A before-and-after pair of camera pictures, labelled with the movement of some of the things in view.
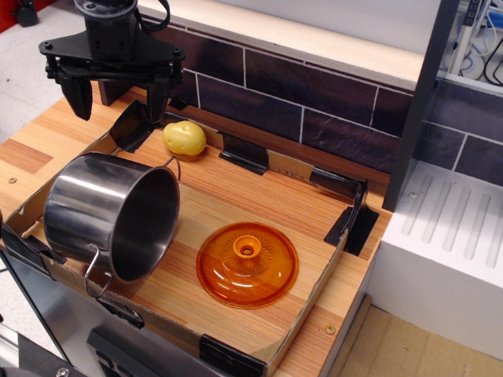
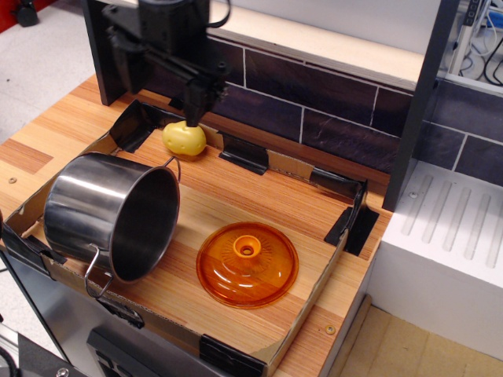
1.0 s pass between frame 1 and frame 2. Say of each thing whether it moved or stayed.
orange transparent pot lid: stayed
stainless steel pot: stayed
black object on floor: stayed
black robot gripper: moved
